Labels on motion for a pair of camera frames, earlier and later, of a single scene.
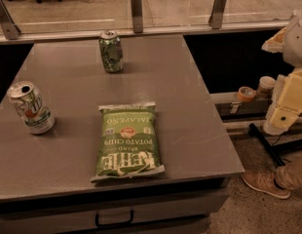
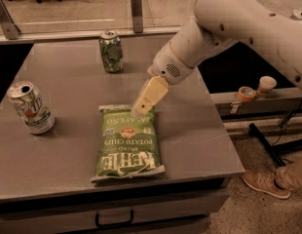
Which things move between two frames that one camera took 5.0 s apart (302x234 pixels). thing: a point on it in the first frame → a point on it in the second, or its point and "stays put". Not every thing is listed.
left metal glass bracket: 8,24 stays put
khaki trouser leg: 292,175 stays put
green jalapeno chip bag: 128,141 stays put
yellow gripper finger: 292,102 → 155,89
